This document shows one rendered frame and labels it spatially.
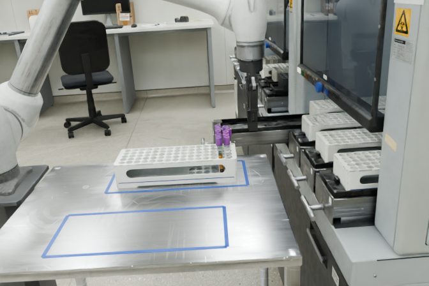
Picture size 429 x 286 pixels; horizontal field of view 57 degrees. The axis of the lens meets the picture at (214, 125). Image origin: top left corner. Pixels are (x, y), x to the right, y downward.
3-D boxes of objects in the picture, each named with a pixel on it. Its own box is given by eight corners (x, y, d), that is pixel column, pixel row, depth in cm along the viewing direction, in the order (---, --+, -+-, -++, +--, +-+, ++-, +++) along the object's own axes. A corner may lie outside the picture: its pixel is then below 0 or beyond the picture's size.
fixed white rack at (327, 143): (415, 144, 115) (417, 124, 113) (435, 159, 106) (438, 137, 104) (314, 152, 114) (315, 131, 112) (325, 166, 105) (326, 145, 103)
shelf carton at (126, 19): (118, 26, 437) (115, 3, 429) (121, 24, 458) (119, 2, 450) (133, 25, 438) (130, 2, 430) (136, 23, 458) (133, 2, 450)
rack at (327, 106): (389, 112, 144) (391, 95, 142) (403, 120, 135) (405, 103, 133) (308, 117, 143) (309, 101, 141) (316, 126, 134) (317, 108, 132)
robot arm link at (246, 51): (262, 37, 128) (262, 56, 130) (234, 39, 128) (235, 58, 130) (267, 41, 120) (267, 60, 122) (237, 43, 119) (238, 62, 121)
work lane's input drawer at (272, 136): (394, 126, 148) (397, 103, 145) (413, 140, 135) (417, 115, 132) (200, 140, 146) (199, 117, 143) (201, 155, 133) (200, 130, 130)
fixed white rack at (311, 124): (391, 127, 130) (392, 108, 128) (406, 138, 120) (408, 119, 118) (301, 133, 129) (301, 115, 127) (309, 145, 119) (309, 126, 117)
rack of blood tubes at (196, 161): (235, 164, 106) (234, 142, 103) (237, 182, 96) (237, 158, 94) (124, 170, 106) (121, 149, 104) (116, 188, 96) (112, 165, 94)
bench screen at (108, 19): (135, 24, 449) (129, -20, 433) (131, 25, 432) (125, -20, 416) (89, 26, 453) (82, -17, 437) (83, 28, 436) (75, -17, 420)
